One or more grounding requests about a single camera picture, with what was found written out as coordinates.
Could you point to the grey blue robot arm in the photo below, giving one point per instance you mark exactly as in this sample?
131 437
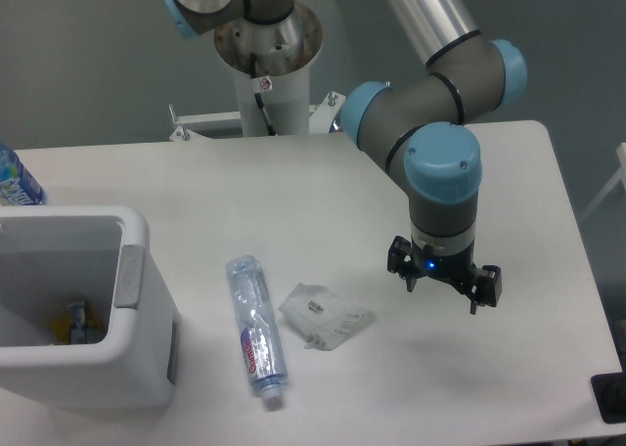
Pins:
417 135

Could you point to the crushed clear plastic bottle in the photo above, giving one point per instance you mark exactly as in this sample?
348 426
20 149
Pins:
259 336

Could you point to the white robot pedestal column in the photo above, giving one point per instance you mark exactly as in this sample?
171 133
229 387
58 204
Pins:
271 69

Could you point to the clear plastic wrapper bag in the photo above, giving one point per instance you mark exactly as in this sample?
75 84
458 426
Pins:
323 317

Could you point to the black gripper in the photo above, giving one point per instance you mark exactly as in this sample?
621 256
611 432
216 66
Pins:
483 287

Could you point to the white plastic trash can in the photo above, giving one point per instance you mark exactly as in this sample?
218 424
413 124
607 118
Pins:
52 256

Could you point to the white furniture leg at right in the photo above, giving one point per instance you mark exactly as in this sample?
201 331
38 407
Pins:
615 180

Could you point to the blue labelled water bottle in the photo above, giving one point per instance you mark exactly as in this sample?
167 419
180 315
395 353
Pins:
18 186

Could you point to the yellow blue trash in can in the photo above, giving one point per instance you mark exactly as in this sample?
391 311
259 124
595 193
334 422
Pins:
78 324

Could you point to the black clamp at table corner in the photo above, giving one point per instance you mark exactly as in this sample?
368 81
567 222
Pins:
609 391

